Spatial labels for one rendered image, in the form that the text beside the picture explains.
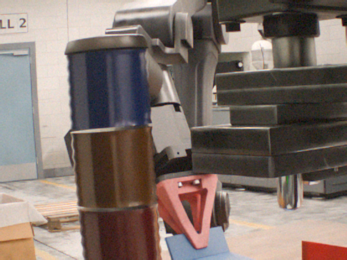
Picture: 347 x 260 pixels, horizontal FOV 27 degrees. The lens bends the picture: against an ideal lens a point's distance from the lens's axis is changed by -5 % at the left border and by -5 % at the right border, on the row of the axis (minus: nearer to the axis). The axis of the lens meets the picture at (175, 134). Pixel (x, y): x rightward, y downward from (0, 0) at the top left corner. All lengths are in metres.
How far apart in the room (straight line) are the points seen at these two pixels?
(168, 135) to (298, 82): 0.26
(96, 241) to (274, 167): 0.22
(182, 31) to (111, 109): 0.51
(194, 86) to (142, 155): 0.71
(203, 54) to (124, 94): 0.73
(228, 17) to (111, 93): 0.29
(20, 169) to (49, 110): 1.07
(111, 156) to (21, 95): 11.50
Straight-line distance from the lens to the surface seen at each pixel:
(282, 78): 0.57
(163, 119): 0.78
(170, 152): 0.75
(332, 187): 7.63
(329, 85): 0.53
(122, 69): 0.33
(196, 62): 1.05
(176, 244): 0.77
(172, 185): 0.77
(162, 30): 0.82
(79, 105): 0.33
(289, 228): 1.43
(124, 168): 0.33
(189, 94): 1.03
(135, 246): 0.33
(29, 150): 11.86
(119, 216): 0.33
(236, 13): 0.60
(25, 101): 11.83
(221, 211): 1.00
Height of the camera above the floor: 1.17
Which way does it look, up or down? 3 degrees down
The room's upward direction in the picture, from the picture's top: 4 degrees counter-clockwise
